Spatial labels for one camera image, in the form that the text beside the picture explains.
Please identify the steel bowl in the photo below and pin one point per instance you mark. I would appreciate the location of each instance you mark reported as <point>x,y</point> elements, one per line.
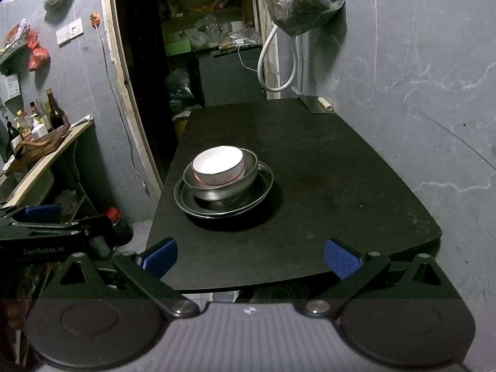
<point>248,174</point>

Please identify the red-lid jar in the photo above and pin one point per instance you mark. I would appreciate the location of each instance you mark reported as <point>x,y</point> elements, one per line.
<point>120,226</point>

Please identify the dark plastic bags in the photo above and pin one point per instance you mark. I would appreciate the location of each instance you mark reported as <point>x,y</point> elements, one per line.
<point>182,91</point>

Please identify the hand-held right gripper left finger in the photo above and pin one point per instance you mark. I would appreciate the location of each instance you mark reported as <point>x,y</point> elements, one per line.
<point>161,257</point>

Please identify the red plastic bag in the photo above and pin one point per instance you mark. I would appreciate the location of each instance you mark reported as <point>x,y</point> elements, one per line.
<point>38,56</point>

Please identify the white paper box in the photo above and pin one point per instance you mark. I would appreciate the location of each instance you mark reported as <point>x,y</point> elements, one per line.
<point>9,87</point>

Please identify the metal wall rack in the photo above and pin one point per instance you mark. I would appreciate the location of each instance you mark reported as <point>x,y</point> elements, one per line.
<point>13,46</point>

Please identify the white wall switch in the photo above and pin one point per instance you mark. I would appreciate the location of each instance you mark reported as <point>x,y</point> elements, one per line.
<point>69,31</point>

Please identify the steel plate with sticker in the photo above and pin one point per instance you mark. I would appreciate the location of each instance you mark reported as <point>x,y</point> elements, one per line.
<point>264,185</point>

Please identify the wooden door frame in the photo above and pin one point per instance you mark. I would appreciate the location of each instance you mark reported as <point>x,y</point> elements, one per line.
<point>128,97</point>

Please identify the orange wall hook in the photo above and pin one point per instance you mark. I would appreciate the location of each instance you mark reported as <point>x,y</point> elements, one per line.
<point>95,20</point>

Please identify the dark cabinet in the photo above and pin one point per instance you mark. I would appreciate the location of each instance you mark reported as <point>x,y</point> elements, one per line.
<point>232,81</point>

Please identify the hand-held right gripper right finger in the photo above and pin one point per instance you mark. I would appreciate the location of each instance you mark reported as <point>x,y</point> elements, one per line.
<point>341,259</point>

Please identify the large white bowl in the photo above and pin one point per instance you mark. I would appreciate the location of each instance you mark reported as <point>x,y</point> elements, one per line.
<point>221,180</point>

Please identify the wooden cutting board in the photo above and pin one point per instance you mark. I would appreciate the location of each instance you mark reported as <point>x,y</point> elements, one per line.
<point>38,149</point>

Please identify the white plastic bottle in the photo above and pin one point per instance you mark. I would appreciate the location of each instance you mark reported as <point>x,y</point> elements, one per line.
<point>39,131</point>

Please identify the yellow-cap bottle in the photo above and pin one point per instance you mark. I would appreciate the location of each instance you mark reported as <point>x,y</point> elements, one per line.
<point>24,126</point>

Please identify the clear bag with dark contents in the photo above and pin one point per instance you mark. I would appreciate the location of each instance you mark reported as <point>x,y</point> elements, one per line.
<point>306,0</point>

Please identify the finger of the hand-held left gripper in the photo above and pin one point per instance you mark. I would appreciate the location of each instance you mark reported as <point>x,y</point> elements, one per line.
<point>100,232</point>
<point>42,213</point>

